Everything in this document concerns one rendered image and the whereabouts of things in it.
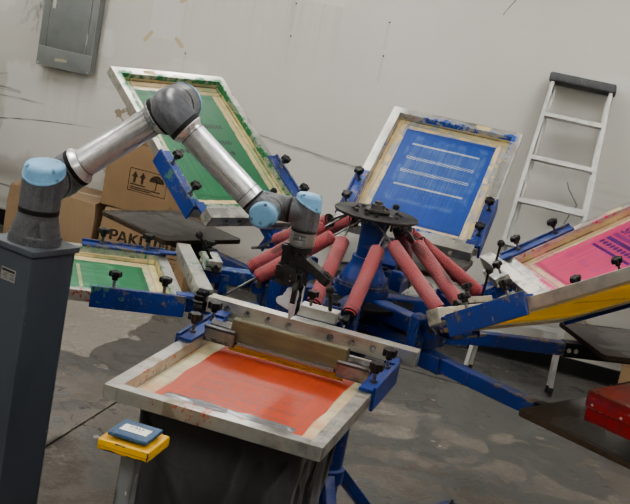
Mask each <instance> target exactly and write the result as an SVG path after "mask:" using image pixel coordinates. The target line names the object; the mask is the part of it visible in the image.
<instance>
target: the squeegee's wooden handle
mask: <svg viewBox="0 0 630 504"><path fill-rule="evenodd" d="M231 330H232V331H236V338H235V345H237V343H238V342H240V343H243V344H247V345H251V346H254V347H258V348H261V349H265V350H269V351H272V352H276V353H279V354H283V355H287V356H290V357H294V358H297V359H301V360H305V361H308V362H312V363H315V364H319V365H323V366H326V367H330V368H333V369H334V370H333V372H336V369H337V361H338V360H341V361H345V362H348V358H349V354H350V348H348V347H344V346H341V345H337V344H333V343H330V342H326V341H322V340H319V339H315V338H311V337H308V336H304V335H300V334H297V333H293V332H289V331H286V330H282V329H278V328H275V327H271V326H267V325H264V324H260V323H256V322H253V321H249V320H245V319H242V318H238V317H236V318H234V319H233V322H232V327H231Z"/></svg>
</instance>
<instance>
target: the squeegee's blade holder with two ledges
mask: <svg viewBox="0 0 630 504"><path fill-rule="evenodd" d="M237 347H240V348H244V349H248V350H251V351H255V352H258V353H262V354H266V355H269V356H273V357H276V358H280V359H283V360H287V361H291V362H294V363H298V364H301V365H305V366H309V367H312V368H316V369H319V370H323V371H327V372H330V373H333V370H334V369H333V368H330V367H326V366H323V365H319V364H315V363H312V362H308V361H305V360H301V359H297V358H294V357H290V356H287V355H283V354H279V353H276V352H272V351H269V350H265V349H261V348H258V347H254V346H251V345H247V344H243V343H240V342H238V343H237Z"/></svg>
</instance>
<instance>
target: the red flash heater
mask: <svg viewBox="0 0 630 504"><path fill-rule="evenodd" d="M585 406H586V407H587V410H586V413H585V417H584V420H586V421H588V422H590V423H592V424H594V425H597V426H599V427H601V428H603V429H605V430H607V431H610V432H612V433H614V434H616V435H618V436H620V437H623V438H625V439H627V440H629V441H630V383H626V384H620V385H614V386H608V387H602V388H596V389H591V390H589V391H588V395H587V399H586V403H585Z"/></svg>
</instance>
